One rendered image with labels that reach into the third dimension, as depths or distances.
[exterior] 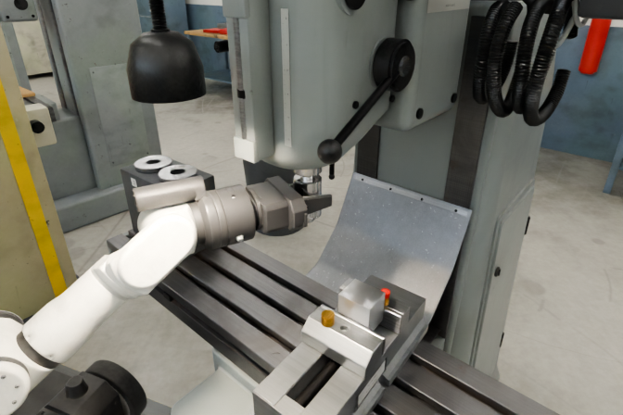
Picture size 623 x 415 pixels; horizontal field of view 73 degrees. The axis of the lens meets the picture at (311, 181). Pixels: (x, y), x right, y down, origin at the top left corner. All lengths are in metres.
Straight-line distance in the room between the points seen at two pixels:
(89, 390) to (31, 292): 1.31
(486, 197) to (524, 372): 1.36
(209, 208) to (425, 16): 0.41
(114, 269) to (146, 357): 1.64
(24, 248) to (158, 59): 2.09
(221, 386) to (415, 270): 0.48
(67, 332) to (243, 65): 0.40
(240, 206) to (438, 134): 0.51
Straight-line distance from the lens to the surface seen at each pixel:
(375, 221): 1.07
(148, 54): 0.42
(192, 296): 0.97
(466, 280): 1.10
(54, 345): 0.65
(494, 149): 0.95
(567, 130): 4.89
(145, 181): 1.07
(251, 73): 0.53
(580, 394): 2.27
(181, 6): 8.06
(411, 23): 0.65
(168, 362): 2.17
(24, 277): 2.52
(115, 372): 1.37
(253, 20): 0.53
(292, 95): 0.54
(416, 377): 0.81
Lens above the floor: 1.56
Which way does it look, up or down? 26 degrees down
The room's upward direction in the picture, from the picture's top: straight up
